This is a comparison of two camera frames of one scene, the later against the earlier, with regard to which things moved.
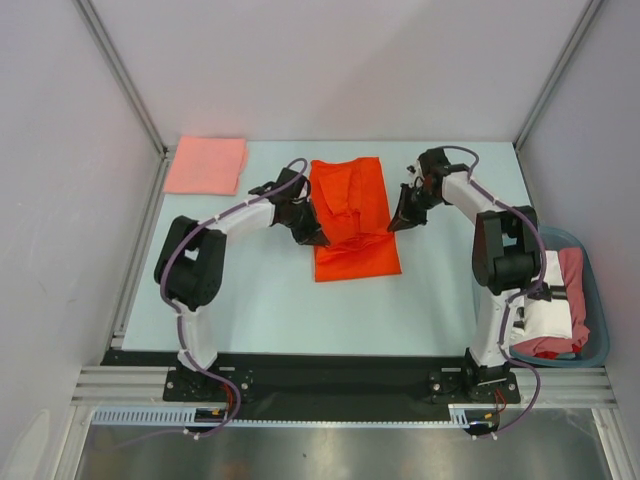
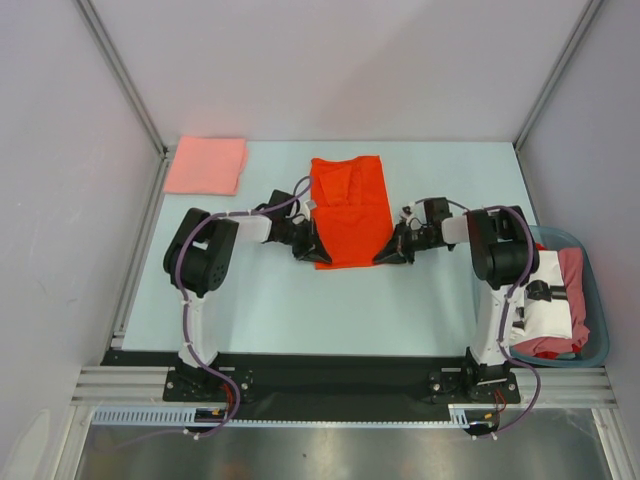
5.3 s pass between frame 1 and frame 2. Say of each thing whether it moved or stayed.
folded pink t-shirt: stayed
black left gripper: moved
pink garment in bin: stayed
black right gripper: moved
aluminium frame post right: stayed
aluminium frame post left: stayed
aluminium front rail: stayed
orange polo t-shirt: moved
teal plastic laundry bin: stayed
